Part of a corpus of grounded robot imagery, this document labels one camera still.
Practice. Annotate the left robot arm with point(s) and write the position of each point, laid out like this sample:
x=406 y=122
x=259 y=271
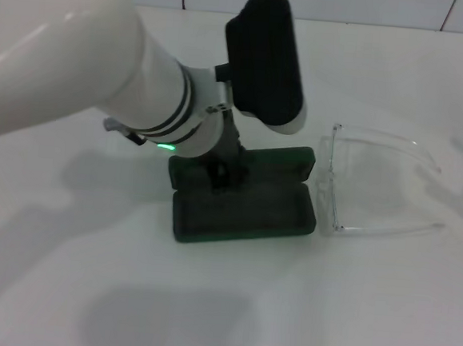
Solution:
x=86 y=29

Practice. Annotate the clear white glasses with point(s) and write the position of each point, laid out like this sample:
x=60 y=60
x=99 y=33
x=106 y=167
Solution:
x=328 y=196

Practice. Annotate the green glasses case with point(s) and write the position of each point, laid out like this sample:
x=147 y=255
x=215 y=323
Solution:
x=252 y=218

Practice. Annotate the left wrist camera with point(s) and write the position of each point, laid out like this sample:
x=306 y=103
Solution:
x=265 y=55

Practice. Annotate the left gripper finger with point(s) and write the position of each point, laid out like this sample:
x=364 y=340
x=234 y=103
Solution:
x=239 y=179
x=218 y=178

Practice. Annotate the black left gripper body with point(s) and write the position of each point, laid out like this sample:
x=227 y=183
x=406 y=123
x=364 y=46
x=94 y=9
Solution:
x=229 y=145

